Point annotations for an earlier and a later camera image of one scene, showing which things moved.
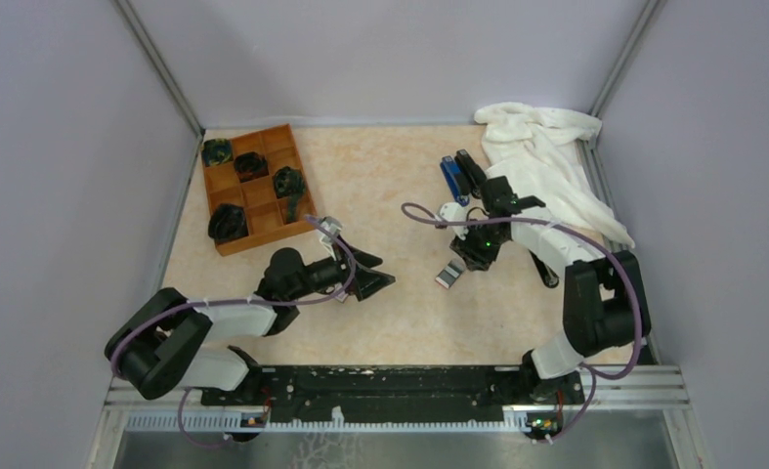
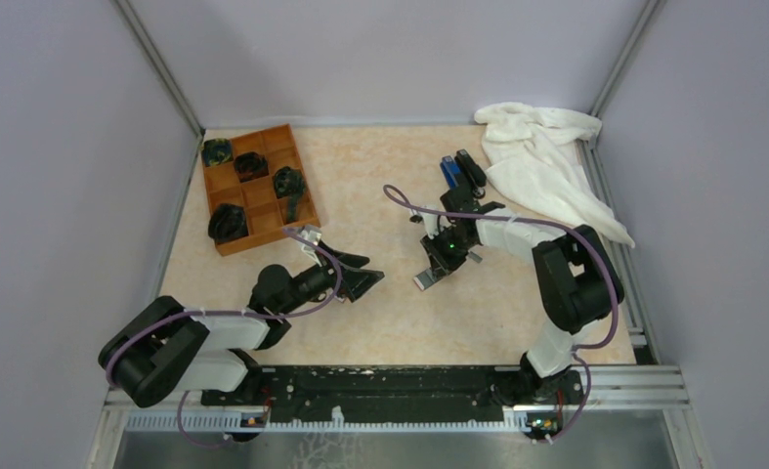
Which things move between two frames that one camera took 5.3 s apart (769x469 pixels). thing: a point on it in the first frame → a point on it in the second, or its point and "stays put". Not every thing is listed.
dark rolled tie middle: x=250 y=165 stays put
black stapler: x=474 y=174 stays put
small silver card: x=450 y=273 → x=425 y=278
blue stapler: x=455 y=181 stays put
